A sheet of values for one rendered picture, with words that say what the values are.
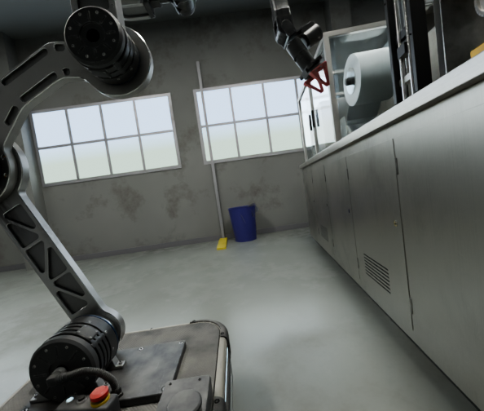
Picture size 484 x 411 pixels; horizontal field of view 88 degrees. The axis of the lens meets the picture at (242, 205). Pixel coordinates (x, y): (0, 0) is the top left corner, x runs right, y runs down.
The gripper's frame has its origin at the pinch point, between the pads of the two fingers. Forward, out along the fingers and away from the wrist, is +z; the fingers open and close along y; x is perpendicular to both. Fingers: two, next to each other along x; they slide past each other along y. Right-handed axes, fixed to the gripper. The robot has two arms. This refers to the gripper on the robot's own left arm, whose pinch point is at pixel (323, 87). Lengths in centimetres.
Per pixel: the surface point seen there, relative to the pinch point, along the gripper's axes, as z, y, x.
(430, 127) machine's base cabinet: 28.1, -29.6, -0.5
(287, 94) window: -58, 295, -105
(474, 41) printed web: 20, -4, -51
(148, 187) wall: -75, 297, 150
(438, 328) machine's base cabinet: 78, -25, 27
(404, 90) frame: 19.7, 4.3, -26.8
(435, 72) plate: 27, 48, -81
